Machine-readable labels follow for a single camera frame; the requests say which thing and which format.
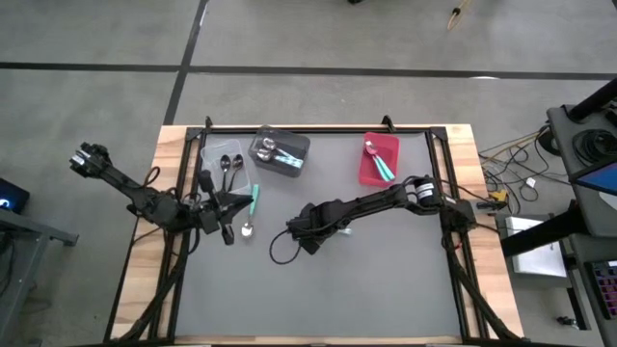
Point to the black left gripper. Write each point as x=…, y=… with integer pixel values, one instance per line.
x=214, y=214

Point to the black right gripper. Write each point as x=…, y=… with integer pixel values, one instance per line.
x=315, y=224

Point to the black spoon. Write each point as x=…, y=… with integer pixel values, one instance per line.
x=225, y=163
x=237, y=161

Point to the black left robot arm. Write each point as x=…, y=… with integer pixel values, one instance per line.
x=144, y=197

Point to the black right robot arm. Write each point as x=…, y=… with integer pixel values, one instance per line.
x=405, y=197

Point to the clear plastic bin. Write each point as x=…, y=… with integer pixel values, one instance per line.
x=212, y=154

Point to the dark grey plastic bin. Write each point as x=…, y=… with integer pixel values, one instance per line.
x=294, y=144

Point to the grey table mat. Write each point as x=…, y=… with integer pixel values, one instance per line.
x=385, y=299

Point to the red plastic bin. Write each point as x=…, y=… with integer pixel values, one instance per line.
x=390, y=144

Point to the yellow and black connector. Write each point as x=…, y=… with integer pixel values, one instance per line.
x=500, y=196

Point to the grey metal table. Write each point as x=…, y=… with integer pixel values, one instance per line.
x=38, y=229

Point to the small white tag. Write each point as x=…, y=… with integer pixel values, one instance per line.
x=530, y=182

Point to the black device with blue light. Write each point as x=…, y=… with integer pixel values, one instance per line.
x=14, y=193

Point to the white box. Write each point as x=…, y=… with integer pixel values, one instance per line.
x=537, y=255

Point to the black stand beam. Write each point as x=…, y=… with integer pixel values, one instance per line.
x=540, y=236

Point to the grey equipment cart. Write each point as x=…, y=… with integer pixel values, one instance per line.
x=561, y=144

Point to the small black floor object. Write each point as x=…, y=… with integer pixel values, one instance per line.
x=566, y=322

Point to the computer keyboard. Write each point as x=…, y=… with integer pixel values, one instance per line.
x=607, y=289

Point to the black pole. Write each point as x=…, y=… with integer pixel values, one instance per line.
x=595, y=101

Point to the black aluminium rig frame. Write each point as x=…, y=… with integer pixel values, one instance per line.
x=337, y=129

